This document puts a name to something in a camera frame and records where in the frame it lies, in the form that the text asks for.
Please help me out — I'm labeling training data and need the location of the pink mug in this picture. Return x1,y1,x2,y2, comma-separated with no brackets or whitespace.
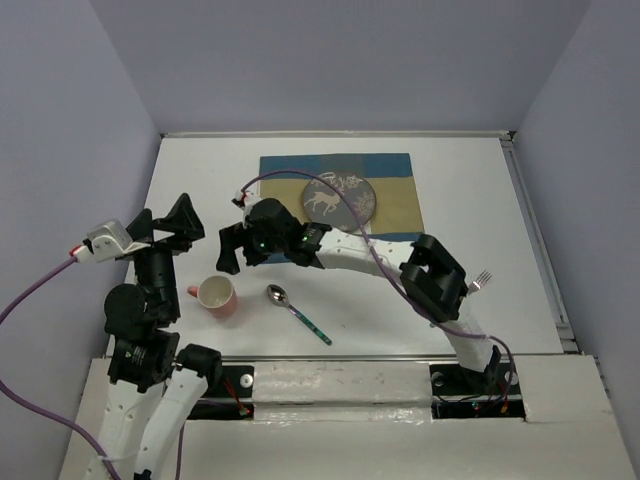
187,275,238,319

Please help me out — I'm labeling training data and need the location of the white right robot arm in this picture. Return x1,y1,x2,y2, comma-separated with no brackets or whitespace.
216,198,501,393

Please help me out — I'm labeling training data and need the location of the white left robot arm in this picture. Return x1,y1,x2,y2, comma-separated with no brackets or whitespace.
80,193,222,479

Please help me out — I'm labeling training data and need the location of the blue and tan cloth placemat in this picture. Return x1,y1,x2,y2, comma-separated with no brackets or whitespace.
259,153,424,241

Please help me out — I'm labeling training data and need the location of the spoon with teal handle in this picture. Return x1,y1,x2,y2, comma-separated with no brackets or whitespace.
266,284,333,346

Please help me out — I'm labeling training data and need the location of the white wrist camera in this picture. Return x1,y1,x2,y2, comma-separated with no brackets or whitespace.
70,219,149,263
232,189,262,219

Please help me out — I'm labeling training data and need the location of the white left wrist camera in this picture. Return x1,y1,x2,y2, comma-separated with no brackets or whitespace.
70,219,149,263

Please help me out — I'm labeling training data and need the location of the grey reindeer plate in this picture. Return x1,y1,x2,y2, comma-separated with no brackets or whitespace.
302,171,377,233

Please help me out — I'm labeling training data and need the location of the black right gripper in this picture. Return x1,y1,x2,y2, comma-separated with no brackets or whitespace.
216,217,288,273

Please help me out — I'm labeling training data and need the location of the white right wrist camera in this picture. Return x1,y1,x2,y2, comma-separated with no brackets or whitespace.
232,189,262,219

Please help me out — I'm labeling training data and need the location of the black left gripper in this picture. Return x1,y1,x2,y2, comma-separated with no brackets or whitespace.
128,190,206,318

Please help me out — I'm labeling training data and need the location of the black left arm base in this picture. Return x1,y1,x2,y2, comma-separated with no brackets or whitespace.
188,364,255,421

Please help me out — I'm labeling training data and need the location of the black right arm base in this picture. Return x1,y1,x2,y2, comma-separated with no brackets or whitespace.
429,362,526,420

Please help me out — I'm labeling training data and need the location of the fork with teal handle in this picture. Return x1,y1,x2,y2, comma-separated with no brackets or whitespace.
468,270,492,295

